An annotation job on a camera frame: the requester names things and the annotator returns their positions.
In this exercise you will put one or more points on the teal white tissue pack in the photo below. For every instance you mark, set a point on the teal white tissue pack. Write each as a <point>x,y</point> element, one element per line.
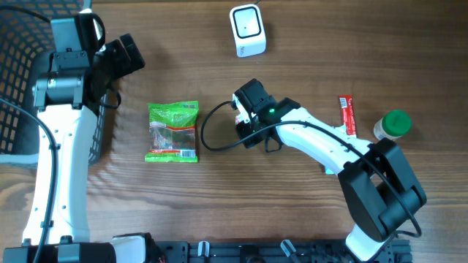
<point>342,129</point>

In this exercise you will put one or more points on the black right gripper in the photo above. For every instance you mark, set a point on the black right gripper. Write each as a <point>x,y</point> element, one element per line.
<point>247,135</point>

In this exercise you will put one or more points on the red stick sachet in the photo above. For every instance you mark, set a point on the red stick sachet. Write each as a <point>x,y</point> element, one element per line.
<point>347,114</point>

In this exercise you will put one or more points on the green lid jar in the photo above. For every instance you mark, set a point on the green lid jar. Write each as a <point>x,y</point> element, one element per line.
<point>393,125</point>

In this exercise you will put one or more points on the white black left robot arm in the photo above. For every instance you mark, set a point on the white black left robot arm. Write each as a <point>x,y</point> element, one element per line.
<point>68,96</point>

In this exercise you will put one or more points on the grey plastic mesh basket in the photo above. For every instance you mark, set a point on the grey plastic mesh basket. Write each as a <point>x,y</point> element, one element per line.
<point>27,44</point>

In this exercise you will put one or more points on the white barcode scanner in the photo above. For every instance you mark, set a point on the white barcode scanner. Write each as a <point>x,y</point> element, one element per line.
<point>248,30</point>

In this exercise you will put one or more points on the green gummy candy bag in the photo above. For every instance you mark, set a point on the green gummy candy bag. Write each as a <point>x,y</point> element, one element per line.
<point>172,128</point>

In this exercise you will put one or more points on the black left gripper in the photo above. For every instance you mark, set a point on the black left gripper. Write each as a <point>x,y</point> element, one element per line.
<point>124,53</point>

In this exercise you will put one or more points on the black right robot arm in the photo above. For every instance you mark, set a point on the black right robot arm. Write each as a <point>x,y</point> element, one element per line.
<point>379,186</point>

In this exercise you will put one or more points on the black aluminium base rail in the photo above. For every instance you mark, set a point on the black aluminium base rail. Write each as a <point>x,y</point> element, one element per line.
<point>326,251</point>

